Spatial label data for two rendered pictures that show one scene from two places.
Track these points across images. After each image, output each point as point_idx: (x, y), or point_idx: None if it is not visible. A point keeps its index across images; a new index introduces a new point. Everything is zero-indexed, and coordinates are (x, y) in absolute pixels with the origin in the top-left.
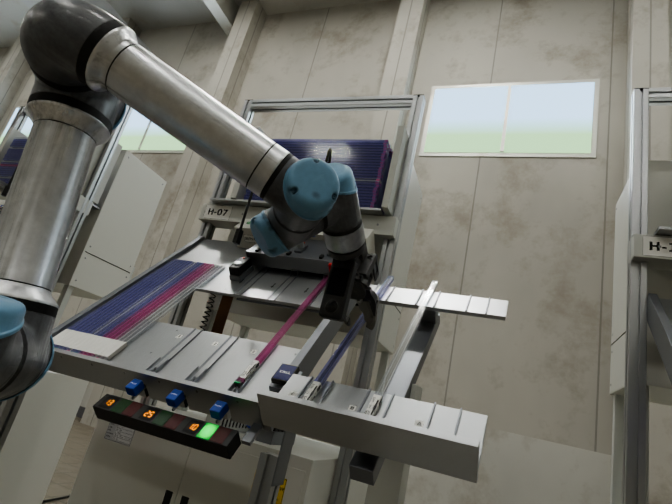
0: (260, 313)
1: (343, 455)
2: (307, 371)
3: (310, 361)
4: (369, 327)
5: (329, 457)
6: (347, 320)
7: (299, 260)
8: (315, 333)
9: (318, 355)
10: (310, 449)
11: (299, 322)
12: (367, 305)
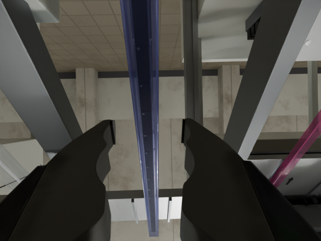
0: (315, 142)
1: (192, 23)
2: (265, 21)
3: (264, 44)
4: (101, 121)
5: (205, 12)
6: (185, 130)
7: (311, 222)
8: (267, 106)
9: (249, 71)
10: (227, 24)
11: (271, 141)
12: (30, 230)
